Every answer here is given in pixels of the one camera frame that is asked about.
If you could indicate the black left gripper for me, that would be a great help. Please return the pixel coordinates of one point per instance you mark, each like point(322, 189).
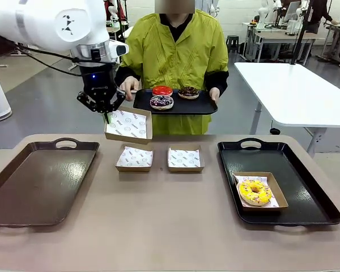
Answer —
point(97, 80)

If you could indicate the white printed paper liner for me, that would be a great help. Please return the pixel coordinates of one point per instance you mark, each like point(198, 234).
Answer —
point(134, 157)
point(241, 179)
point(184, 158)
point(130, 124)

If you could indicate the brown cardboard food box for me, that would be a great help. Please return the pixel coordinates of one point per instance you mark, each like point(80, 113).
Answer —
point(133, 169)
point(149, 124)
point(185, 170)
point(277, 187)

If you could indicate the purple sprinkled donut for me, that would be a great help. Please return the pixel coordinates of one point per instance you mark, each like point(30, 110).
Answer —
point(158, 103)

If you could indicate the red glazed donut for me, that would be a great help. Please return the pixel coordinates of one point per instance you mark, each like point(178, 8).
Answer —
point(162, 90)

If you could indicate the chocolate nut donut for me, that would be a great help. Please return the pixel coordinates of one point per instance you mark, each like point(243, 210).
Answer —
point(188, 93)

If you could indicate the small black serving tray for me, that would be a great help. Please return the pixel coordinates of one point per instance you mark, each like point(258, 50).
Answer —
point(192, 106)

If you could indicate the yellow sprinkled donut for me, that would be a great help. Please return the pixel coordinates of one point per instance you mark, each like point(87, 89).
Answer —
point(248, 192)

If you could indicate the person's left forearm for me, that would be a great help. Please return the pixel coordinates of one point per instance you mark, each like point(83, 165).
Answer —
point(218, 80)

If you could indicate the person's right forearm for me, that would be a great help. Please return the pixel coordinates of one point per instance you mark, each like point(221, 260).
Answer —
point(127, 72)

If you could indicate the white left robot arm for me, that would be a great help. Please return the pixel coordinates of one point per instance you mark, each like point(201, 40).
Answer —
point(39, 22)

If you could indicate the brown plastic tray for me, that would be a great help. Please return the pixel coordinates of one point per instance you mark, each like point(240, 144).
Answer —
point(45, 187)

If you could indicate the person's right hand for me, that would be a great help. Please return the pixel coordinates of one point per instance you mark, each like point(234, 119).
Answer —
point(131, 85)

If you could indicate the person's left hand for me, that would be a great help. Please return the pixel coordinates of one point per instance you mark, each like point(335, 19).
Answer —
point(215, 95)

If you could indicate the person in green jacket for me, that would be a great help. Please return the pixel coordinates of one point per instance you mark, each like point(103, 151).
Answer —
point(173, 56)

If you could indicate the small dark stool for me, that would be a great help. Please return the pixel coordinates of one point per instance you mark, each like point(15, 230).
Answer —
point(232, 42)

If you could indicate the background work table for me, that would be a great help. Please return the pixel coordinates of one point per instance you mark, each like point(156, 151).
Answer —
point(283, 37)

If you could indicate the large white table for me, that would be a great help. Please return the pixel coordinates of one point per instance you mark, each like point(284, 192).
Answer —
point(294, 93)

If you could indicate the black stand pole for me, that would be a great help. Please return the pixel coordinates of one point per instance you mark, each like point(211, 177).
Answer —
point(301, 34)

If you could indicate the person in black clothes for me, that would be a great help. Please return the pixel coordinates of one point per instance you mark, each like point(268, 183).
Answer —
point(321, 14)

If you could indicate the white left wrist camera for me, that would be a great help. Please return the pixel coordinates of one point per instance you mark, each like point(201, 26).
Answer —
point(119, 49)

